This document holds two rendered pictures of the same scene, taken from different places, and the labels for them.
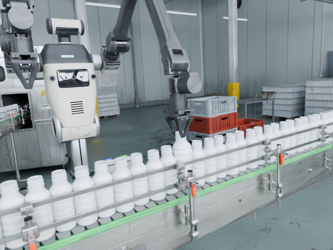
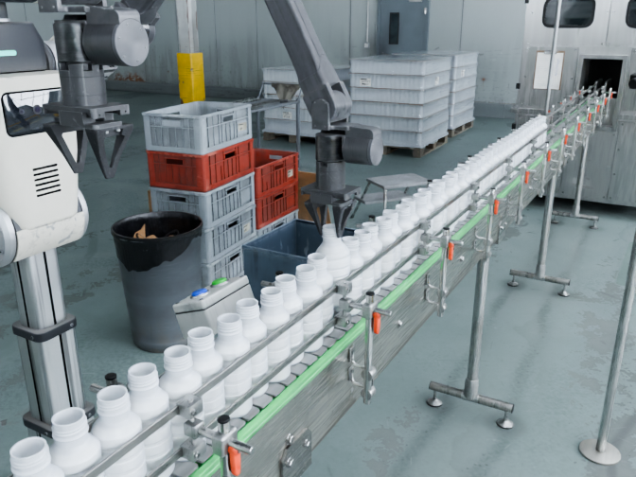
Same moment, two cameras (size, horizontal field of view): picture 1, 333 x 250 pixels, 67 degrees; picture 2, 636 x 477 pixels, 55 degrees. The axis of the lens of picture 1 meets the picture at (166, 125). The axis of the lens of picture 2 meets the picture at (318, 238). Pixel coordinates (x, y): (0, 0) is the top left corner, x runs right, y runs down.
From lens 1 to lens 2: 0.59 m
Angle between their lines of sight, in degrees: 29
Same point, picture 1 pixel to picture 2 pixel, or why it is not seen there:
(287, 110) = not seen: hidden behind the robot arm
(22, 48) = (97, 96)
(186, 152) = (346, 262)
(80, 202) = (237, 379)
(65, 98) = (23, 161)
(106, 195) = (263, 357)
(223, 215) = (382, 354)
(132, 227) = (298, 402)
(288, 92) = not seen: hidden behind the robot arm
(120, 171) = (276, 313)
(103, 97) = not seen: outside the picture
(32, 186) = (184, 366)
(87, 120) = (68, 206)
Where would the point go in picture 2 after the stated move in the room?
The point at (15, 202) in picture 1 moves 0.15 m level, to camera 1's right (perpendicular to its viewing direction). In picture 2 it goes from (165, 401) to (268, 371)
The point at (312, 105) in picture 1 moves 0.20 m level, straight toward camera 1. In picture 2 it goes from (363, 113) to (364, 115)
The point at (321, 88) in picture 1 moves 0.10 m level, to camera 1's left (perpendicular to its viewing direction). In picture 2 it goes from (379, 77) to (373, 77)
